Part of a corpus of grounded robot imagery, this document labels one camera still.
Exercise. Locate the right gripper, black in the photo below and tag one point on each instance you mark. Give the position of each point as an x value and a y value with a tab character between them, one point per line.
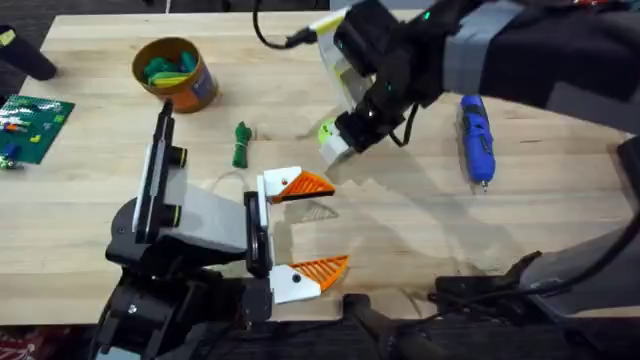
400	60

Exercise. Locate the left gripper, grey and black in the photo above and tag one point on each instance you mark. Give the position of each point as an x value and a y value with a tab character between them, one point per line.
210	225

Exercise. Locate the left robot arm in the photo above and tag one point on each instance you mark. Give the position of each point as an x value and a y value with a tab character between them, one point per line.
150	310

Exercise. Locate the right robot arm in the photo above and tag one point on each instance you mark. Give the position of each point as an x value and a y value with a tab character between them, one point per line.
475	55

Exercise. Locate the blue electric screwdriver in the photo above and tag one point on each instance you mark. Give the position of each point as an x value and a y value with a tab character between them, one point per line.
477	145

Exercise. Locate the green disc with holes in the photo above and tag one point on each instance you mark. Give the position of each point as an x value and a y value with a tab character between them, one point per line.
326	130

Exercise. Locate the orange ribbed wedge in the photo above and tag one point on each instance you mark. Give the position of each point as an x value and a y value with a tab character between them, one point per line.
325	270

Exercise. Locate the right wrist pale upright plate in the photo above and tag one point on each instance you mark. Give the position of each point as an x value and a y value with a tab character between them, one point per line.
350	82

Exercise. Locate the left wrist black upright plate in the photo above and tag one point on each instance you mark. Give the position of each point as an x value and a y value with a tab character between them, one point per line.
159	165

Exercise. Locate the orange tub with toys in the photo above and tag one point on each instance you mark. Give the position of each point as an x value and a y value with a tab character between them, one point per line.
192	92

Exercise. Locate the green board with toy blocks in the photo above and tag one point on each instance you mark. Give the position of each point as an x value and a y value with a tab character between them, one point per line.
30	127

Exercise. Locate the black cylinder with yellow label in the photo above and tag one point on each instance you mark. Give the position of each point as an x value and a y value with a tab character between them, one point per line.
25	60

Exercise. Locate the black rail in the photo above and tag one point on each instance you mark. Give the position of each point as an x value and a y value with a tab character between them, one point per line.
450	345

